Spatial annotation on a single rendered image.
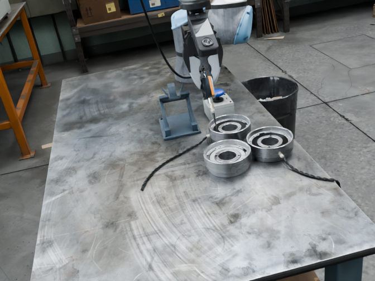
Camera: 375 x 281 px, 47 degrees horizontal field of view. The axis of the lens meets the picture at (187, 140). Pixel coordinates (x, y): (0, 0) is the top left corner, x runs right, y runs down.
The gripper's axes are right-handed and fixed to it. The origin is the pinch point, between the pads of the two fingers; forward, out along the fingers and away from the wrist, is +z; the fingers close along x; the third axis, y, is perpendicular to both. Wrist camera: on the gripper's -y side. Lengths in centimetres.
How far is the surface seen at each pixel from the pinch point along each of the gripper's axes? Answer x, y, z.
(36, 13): 106, 359, 35
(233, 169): 0.4, -23.8, 10.7
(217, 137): 0.6, -9.2, 10.5
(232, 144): -1.9, -14.3, 10.1
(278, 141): -12.1, -17.1, 10.2
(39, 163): 92, 154, 93
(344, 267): -13, -48, 20
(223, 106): -4.5, 4.8, 9.1
